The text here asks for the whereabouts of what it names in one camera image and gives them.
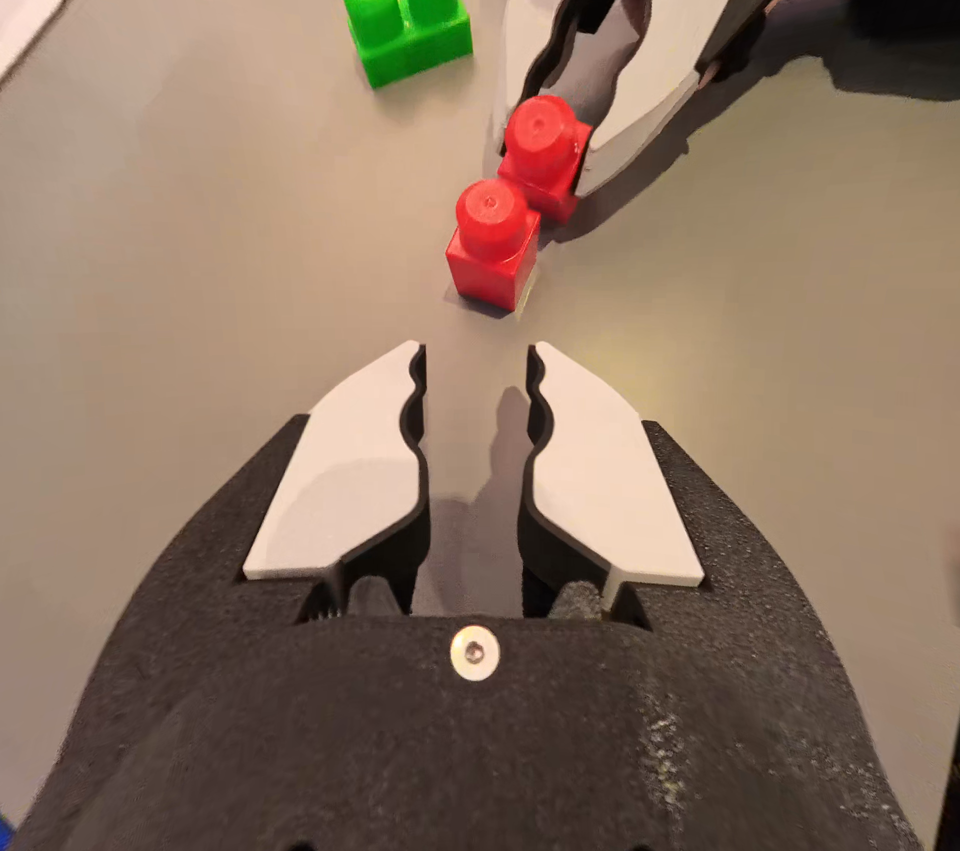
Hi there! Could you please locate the red mega block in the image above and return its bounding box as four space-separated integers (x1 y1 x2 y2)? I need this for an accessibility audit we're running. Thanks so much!
496 95 594 225
444 178 543 314

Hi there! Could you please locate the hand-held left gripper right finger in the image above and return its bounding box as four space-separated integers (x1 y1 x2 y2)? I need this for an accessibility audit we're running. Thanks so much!
518 341 707 617

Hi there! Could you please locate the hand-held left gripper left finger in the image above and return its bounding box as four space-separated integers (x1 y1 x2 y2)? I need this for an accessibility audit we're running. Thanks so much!
241 339 432 610

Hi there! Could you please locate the green mega block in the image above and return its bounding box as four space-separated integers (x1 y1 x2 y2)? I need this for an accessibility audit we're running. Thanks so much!
343 0 475 91

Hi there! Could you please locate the white board stand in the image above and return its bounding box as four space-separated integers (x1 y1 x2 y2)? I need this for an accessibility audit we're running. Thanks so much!
0 0 69 89

